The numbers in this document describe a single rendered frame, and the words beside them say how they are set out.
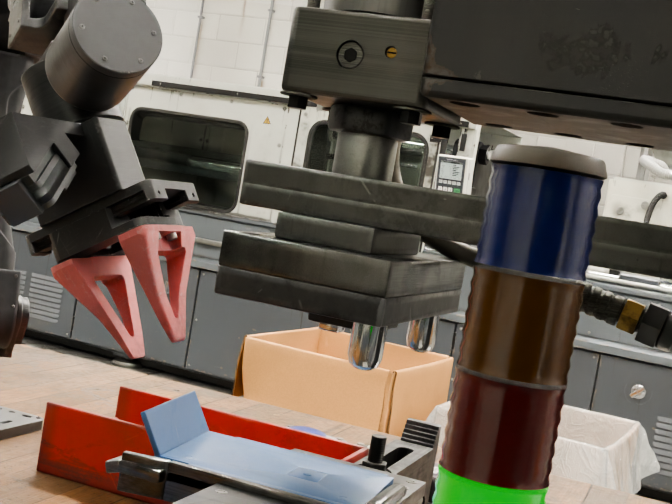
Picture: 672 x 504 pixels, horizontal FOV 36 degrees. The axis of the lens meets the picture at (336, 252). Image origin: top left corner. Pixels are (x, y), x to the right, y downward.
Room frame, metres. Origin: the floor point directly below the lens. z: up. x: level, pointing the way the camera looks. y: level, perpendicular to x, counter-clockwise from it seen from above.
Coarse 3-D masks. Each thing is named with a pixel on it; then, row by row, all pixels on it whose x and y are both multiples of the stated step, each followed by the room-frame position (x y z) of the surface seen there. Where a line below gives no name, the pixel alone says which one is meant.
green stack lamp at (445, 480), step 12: (444, 480) 0.35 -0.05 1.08; (456, 480) 0.34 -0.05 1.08; (468, 480) 0.34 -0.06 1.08; (444, 492) 0.34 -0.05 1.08; (456, 492) 0.34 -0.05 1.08; (468, 492) 0.34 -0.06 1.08; (480, 492) 0.34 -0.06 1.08; (492, 492) 0.34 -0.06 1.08; (504, 492) 0.34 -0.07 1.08; (516, 492) 0.34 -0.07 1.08; (528, 492) 0.34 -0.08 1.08; (540, 492) 0.34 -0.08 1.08
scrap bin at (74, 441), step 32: (64, 416) 0.86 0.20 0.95; (96, 416) 0.85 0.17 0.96; (128, 416) 0.97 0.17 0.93; (224, 416) 0.94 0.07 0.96; (64, 448) 0.86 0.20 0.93; (96, 448) 0.85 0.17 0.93; (128, 448) 0.84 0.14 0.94; (288, 448) 0.92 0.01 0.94; (320, 448) 0.91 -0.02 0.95; (352, 448) 0.90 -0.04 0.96; (96, 480) 0.85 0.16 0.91
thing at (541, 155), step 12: (504, 144) 0.35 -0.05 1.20; (516, 144) 0.34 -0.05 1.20; (492, 156) 0.35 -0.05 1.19; (504, 156) 0.34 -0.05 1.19; (516, 156) 0.34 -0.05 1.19; (528, 156) 0.34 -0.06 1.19; (540, 156) 0.34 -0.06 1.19; (552, 156) 0.34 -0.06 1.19; (564, 156) 0.34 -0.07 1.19; (576, 156) 0.34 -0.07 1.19; (588, 156) 0.34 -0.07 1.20; (540, 168) 0.35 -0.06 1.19; (552, 168) 0.34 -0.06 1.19; (564, 168) 0.33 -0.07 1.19; (576, 168) 0.34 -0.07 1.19; (588, 168) 0.34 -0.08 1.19; (600, 168) 0.34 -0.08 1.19
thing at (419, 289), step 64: (384, 128) 0.62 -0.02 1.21; (256, 192) 0.62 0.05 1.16; (320, 192) 0.61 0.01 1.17; (384, 192) 0.59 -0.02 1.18; (448, 192) 0.58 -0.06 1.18; (256, 256) 0.58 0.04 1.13; (320, 256) 0.57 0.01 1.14; (384, 256) 0.59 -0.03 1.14; (640, 256) 0.54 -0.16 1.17; (320, 320) 0.63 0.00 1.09; (384, 320) 0.56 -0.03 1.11
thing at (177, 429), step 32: (160, 416) 0.67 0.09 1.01; (192, 416) 0.71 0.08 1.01; (160, 448) 0.66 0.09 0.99; (192, 448) 0.68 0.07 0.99; (224, 448) 0.69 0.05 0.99; (256, 448) 0.70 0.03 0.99; (256, 480) 0.64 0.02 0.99; (288, 480) 0.64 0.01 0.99; (320, 480) 0.65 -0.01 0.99; (352, 480) 0.66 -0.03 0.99; (384, 480) 0.67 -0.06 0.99
